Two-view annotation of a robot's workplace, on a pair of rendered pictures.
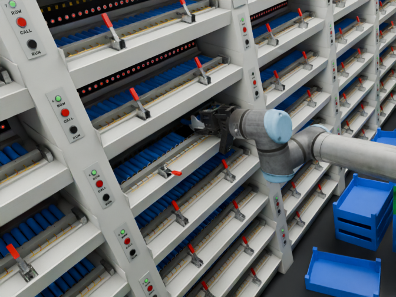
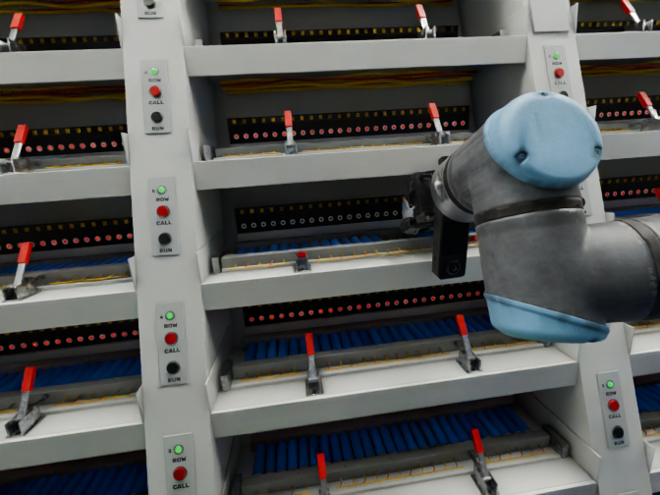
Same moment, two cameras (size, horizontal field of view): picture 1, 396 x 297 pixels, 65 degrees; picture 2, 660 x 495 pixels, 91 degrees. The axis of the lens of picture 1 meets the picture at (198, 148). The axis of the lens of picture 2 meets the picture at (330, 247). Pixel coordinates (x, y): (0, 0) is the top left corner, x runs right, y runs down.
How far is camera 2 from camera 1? 0.67 m
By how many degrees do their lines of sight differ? 44
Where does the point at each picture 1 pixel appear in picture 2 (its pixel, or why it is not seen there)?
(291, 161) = (588, 267)
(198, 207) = (363, 379)
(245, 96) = not seen: hidden behind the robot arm
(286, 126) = (564, 135)
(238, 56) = not seen: hidden behind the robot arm
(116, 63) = (262, 58)
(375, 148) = not seen: outside the picture
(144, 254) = (195, 391)
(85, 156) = (159, 161)
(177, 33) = (389, 44)
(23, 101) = (114, 64)
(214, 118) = (424, 187)
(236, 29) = (534, 69)
